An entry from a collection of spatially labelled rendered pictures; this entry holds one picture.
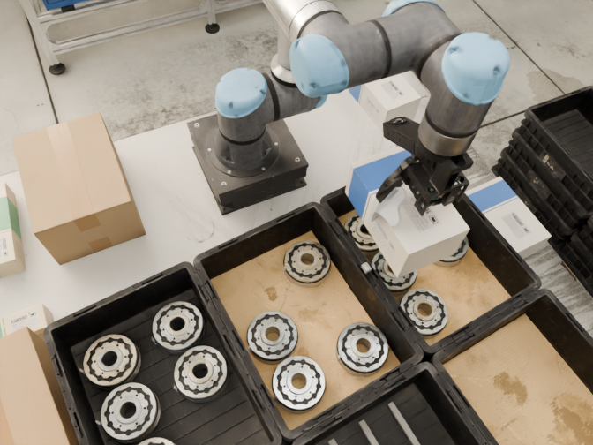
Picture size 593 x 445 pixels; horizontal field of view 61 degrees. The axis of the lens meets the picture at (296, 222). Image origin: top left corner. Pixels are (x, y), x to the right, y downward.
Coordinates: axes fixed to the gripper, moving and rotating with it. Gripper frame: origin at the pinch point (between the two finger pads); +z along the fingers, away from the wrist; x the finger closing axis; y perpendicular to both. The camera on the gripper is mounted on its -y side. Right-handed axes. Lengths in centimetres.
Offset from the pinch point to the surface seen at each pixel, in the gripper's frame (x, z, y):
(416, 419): -8.6, 27.9, 30.7
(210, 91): 4, 112, -149
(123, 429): -59, 25, 10
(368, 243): 0.3, 24.7, -5.7
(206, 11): 18, 99, -191
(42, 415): -72, 25, 2
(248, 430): -39, 28, 19
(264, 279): -23.9, 28.0, -8.2
